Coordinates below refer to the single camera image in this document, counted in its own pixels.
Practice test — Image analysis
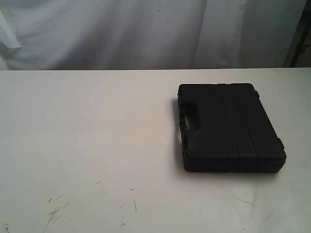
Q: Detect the black plastic tool case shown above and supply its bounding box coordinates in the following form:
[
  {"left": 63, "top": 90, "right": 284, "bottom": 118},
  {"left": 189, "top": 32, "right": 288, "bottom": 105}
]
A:
[{"left": 177, "top": 83, "right": 287, "bottom": 173}]

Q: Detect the white backdrop cloth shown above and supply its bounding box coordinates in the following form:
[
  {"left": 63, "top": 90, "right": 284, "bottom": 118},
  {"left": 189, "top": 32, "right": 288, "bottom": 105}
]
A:
[{"left": 0, "top": 0, "right": 306, "bottom": 70}]

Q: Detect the black tripod stand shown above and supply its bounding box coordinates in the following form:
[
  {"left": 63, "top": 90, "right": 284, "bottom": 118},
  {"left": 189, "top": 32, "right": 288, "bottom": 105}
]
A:
[{"left": 290, "top": 0, "right": 311, "bottom": 67}]

